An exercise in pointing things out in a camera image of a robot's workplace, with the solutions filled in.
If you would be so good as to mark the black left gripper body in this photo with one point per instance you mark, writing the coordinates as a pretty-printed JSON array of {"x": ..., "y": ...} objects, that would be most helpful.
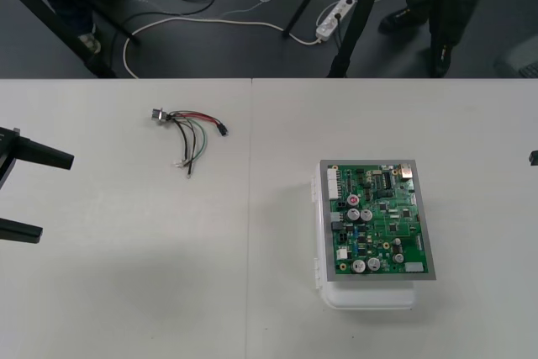
[{"x": 6, "y": 153}]

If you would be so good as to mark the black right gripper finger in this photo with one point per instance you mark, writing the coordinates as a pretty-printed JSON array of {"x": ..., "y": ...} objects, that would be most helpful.
[{"x": 534, "y": 158}]

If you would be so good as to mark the white power strip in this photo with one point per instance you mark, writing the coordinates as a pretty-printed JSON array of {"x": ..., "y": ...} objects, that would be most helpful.
[{"x": 332, "y": 22}]

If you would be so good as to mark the green circuit board grey frame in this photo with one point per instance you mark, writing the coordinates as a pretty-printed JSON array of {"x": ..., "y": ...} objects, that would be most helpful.
[{"x": 378, "y": 224}]

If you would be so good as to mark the milky plastic box with lid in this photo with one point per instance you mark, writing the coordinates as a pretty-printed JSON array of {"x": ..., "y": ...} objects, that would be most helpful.
[{"x": 370, "y": 297}]

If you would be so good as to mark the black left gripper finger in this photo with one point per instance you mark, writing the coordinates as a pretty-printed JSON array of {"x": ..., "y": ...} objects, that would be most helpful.
[
  {"x": 21, "y": 230},
  {"x": 46, "y": 154}
]

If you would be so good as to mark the dark grey box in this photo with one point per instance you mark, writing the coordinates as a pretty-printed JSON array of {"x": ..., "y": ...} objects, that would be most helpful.
[{"x": 517, "y": 56}]

